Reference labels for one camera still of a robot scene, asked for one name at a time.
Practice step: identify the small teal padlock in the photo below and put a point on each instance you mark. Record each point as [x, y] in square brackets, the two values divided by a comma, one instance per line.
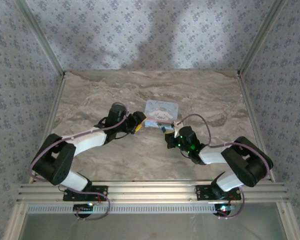
[163, 129]

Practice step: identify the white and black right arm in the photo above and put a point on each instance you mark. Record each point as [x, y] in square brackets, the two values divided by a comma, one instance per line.
[240, 160]

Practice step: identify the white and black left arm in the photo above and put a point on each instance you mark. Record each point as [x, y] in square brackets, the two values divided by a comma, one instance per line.
[87, 142]

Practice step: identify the black controller board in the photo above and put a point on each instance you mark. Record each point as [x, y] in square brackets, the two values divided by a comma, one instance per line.
[83, 208]
[223, 208]

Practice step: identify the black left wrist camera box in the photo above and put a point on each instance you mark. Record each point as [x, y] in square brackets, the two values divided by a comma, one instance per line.
[140, 117]

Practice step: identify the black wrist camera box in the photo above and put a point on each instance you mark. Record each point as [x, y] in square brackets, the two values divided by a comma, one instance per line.
[140, 117]
[186, 132]

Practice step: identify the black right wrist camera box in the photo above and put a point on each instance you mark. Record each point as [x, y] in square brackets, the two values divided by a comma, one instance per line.
[186, 132]

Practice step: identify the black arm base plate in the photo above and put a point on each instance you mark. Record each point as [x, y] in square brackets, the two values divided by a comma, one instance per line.
[202, 192]
[100, 193]

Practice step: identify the long aluminium base rail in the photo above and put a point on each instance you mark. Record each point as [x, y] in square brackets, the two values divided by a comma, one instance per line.
[152, 191]

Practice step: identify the aluminium table side rail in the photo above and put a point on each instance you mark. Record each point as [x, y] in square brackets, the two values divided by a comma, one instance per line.
[255, 120]
[53, 107]

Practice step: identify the black corner bracket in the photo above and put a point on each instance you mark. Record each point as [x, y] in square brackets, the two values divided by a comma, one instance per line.
[63, 74]
[238, 73]

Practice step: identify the aluminium corner post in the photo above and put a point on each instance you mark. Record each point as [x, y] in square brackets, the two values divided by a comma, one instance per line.
[40, 37]
[261, 35]

